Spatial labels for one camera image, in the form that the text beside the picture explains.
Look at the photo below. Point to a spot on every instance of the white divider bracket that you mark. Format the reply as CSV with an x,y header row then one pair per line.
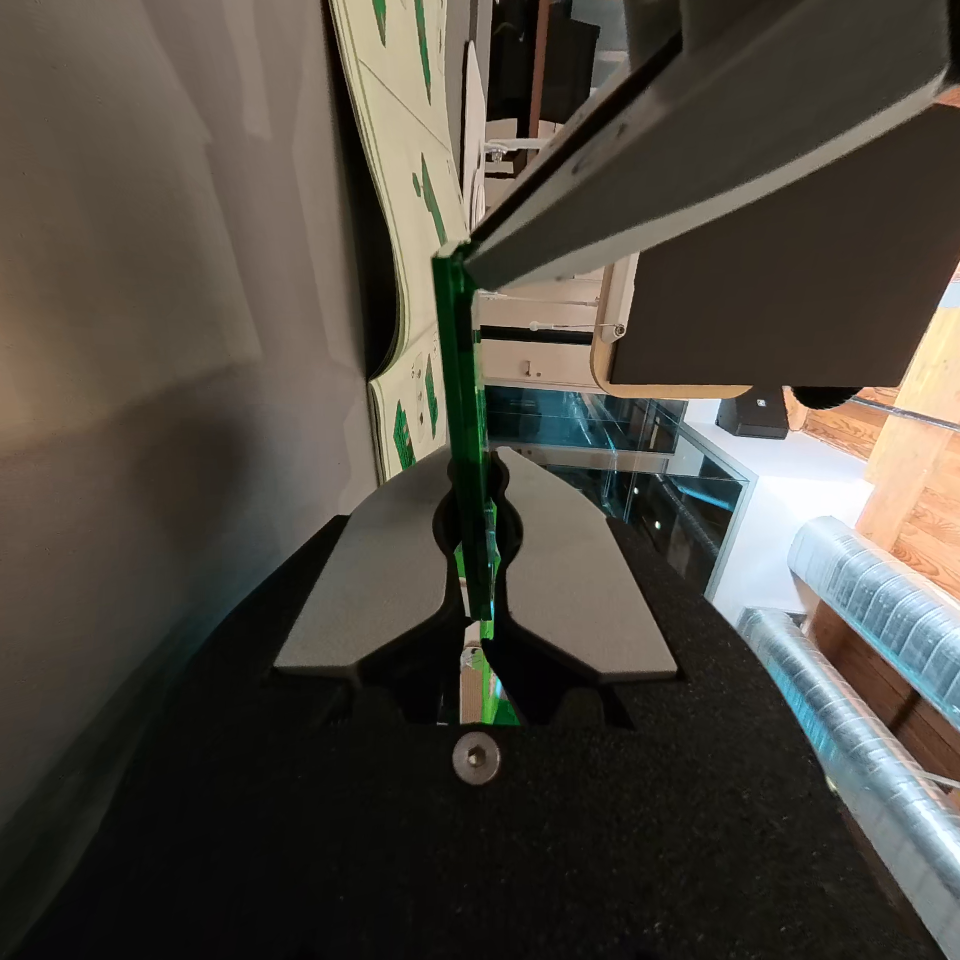
x,y
525,146

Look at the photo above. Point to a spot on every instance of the dark wooden table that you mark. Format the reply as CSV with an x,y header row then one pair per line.
x,y
541,67

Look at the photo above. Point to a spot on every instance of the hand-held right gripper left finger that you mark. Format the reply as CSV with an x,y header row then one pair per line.
x,y
367,592

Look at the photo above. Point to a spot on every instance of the black speaker box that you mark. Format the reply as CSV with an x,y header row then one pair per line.
x,y
754,416

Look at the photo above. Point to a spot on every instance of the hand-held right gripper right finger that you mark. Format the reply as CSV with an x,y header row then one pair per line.
x,y
577,592

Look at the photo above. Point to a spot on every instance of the grey desk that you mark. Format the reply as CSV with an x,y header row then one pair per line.
x,y
187,300

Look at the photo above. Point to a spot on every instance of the open instruction booklet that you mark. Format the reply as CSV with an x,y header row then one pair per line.
x,y
405,150

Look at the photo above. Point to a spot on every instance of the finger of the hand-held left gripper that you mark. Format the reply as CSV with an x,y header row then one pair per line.
x,y
750,135

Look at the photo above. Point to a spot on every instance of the silver ventilation duct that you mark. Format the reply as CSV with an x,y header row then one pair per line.
x,y
885,600
847,750

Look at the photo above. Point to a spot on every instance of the glass partition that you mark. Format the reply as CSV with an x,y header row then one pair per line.
x,y
600,442

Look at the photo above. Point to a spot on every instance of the green brick plate assembly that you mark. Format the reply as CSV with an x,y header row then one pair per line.
x,y
461,420

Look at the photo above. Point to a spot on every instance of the black desk divider panel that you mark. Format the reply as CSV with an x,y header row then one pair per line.
x,y
750,330

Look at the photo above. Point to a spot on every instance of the black fuzzy object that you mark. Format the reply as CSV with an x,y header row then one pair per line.
x,y
821,396

